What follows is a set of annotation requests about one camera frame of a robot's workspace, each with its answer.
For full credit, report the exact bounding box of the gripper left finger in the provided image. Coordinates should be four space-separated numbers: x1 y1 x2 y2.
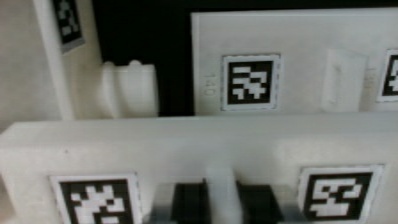
147 179 209 224

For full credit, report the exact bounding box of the white cabinet body box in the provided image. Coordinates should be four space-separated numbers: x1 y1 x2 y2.
0 0 160 132

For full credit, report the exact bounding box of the white small door part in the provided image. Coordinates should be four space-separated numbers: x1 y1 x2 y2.
192 8 398 116
0 112 398 224

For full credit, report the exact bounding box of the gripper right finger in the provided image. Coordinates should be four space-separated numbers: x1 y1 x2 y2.
236 182 300 224

